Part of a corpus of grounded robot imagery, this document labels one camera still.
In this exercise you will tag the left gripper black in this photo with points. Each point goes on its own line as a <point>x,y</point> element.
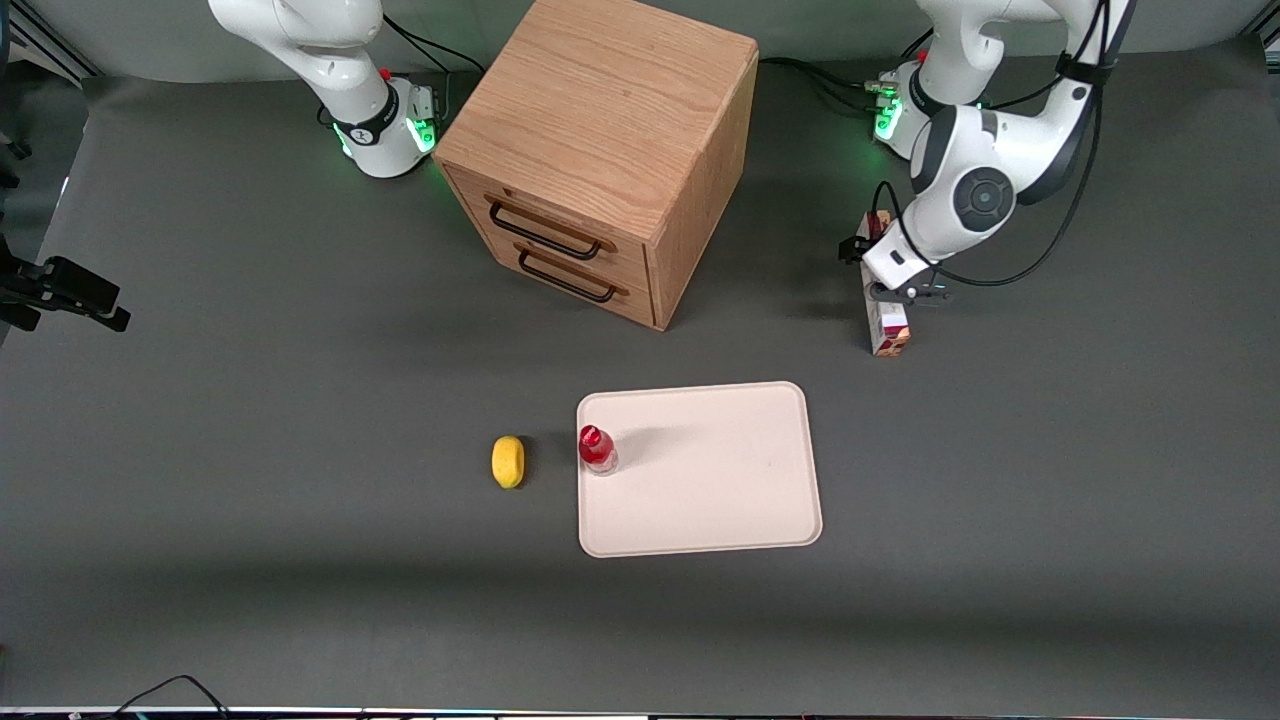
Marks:
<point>862,247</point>

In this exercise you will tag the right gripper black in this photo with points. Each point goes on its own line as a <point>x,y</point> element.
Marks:
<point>8,282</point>

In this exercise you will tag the red tartan cookie box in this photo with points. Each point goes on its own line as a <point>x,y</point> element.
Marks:
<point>888,330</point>

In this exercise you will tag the beige plastic tray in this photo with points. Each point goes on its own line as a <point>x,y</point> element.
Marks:
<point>710,470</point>

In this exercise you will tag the dark stand part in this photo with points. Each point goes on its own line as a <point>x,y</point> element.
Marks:
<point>10,152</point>

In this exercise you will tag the grey connector block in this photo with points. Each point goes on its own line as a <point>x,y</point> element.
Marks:
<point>882,90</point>

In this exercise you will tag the wooden drawer front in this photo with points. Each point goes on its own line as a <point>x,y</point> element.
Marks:
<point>470,195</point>
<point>640,305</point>

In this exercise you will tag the oak wooden drawer cabinet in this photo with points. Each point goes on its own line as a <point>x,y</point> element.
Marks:
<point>600,110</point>

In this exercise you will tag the small red-capped bottle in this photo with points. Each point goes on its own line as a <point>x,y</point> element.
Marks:
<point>596,447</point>

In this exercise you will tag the yellow lemon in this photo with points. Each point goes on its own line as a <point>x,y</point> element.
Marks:
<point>508,462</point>

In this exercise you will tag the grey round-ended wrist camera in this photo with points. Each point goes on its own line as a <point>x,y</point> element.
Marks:
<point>900,260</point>

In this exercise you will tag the dark metal frame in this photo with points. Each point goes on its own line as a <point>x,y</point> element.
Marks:
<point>40,40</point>

